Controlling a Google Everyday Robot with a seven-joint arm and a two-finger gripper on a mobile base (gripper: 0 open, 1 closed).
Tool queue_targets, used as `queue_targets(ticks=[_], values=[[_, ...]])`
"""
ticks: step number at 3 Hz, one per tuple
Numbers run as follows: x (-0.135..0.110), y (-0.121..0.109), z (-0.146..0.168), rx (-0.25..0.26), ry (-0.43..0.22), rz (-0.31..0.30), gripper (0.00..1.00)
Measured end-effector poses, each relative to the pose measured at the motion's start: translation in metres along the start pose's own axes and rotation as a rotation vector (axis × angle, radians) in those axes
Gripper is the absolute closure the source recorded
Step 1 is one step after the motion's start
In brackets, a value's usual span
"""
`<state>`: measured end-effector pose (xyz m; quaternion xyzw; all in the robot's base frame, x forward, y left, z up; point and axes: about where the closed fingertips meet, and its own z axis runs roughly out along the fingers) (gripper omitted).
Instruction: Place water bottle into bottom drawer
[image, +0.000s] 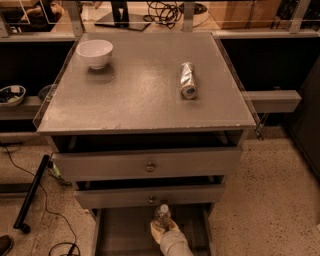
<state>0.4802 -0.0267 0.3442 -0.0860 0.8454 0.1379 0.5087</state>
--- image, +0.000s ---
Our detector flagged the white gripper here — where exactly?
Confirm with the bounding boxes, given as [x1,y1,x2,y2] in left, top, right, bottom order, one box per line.
[150,219,188,249]

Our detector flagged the clear plastic water bottle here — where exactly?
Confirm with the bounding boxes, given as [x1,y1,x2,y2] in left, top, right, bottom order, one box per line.
[153,204,171,230]

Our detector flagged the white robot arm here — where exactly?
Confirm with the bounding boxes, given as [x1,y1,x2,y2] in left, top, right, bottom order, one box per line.
[150,220,194,256]

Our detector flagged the bottom open grey drawer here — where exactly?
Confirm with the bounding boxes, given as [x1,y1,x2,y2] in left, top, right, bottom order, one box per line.
[91,204,217,256]

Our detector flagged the middle grey drawer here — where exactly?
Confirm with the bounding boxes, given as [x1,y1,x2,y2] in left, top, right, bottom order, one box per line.
[74,184,225,209]

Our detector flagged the top grey drawer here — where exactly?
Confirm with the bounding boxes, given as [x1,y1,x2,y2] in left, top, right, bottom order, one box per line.
[53,147,242,182]

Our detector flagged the grey drawer cabinet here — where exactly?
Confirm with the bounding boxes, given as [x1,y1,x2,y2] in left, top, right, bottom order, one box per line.
[36,31,257,256]

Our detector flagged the black bar on floor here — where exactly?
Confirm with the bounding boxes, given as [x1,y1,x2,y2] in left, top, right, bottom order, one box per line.
[13,155,49,234]

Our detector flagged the silver foil-wrapped can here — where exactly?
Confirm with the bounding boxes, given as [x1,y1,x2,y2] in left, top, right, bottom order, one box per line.
[180,62,198,100]

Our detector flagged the dark shoe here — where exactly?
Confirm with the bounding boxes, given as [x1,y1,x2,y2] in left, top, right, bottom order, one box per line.
[0,235,14,256]

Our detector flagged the white ceramic bowl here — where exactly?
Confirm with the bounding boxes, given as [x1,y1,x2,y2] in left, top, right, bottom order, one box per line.
[76,39,113,69]

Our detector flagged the bowl with dark items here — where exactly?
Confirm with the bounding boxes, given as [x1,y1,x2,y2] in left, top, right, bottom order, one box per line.
[0,85,26,107]

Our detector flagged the black monitor stand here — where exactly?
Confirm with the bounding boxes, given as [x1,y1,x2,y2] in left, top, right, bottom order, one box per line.
[94,1,151,31]

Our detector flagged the cardboard box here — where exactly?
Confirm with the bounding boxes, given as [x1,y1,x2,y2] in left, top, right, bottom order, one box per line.
[208,0,282,29]

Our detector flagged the black floor cable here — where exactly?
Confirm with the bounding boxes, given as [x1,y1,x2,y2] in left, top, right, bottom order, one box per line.
[0,143,82,256]

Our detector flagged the grey side shelf rail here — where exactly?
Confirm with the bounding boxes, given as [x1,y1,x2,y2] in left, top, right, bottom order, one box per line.
[243,90,301,113]

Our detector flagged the coiled black cables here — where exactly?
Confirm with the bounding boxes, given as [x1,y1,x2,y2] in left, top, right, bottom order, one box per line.
[143,0,208,29]

